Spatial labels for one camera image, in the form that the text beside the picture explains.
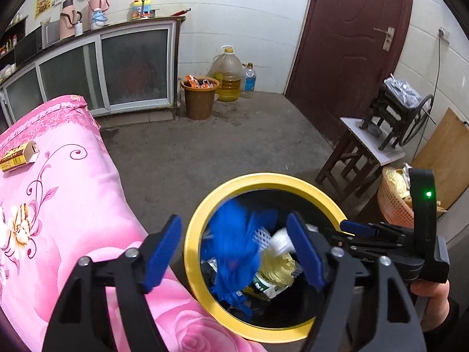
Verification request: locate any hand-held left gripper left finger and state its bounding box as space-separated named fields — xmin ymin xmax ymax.
xmin=42 ymin=214 xmax=183 ymax=352

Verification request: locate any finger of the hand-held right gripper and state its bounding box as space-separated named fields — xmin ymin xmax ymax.
xmin=340 ymin=219 xmax=415 ymax=244
xmin=322 ymin=227 xmax=426 ymax=269

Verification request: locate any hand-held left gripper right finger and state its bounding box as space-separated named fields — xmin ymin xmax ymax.
xmin=286 ymin=212 xmax=427 ymax=352

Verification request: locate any white paper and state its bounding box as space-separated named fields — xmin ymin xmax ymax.
xmin=271 ymin=227 xmax=294 ymax=256

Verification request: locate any yellow plastic bag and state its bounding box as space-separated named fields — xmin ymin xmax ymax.
xmin=261 ymin=251 xmax=298 ymax=287

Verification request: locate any black bin with yellow rim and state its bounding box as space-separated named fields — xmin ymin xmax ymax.
xmin=184 ymin=172 xmax=354 ymax=342

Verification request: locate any person's right forearm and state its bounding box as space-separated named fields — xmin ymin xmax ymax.
xmin=421 ymin=299 xmax=461 ymax=352

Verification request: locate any person's right hand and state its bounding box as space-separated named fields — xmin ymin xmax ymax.
xmin=410 ymin=280 xmax=451 ymax=332

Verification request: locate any pink plastic basket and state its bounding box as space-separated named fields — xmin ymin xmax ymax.
xmin=377 ymin=165 xmax=416 ymax=229

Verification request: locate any wooden board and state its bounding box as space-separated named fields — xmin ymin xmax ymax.
xmin=410 ymin=107 xmax=469 ymax=211

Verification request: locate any wooden stool with white top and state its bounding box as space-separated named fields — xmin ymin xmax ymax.
xmin=316 ymin=116 xmax=407 ymax=203

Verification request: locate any pink floral tablecloth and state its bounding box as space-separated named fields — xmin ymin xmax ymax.
xmin=0 ymin=94 xmax=270 ymax=352

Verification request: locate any black hand-crank noodle machine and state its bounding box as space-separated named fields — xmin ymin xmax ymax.
xmin=359 ymin=74 xmax=436 ymax=151

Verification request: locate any brown plastic bucket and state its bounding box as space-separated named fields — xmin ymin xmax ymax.
xmin=181 ymin=76 xmax=220 ymax=121

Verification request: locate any brown wooden door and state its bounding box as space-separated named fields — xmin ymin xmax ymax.
xmin=285 ymin=0 xmax=414 ymax=151

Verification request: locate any long yellow cardboard box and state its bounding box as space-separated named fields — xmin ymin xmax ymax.
xmin=0 ymin=140 xmax=40 ymax=174

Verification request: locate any clear bottle with blue liquid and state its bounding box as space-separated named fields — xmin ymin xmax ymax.
xmin=240 ymin=62 xmax=257 ymax=99

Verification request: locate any large cooking oil jug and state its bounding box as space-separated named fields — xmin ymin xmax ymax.
xmin=210 ymin=46 xmax=243 ymax=102

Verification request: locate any kitchen cabinet with glass doors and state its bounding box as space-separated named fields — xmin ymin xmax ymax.
xmin=0 ymin=16 xmax=183 ymax=126

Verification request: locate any blue and white lidded cup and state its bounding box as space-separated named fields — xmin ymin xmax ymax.
xmin=90 ymin=8 xmax=109 ymax=31

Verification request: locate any yellow dish soap bottle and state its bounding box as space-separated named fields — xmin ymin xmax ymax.
xmin=128 ymin=0 xmax=157 ymax=21

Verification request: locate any dark pink thermos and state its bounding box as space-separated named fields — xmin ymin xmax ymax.
xmin=59 ymin=0 xmax=83 ymax=39

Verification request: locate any metal door handle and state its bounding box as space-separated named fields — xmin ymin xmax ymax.
xmin=374 ymin=26 xmax=395 ymax=52

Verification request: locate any yellow wall poster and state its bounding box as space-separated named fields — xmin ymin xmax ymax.
xmin=35 ymin=0 xmax=54 ymax=19

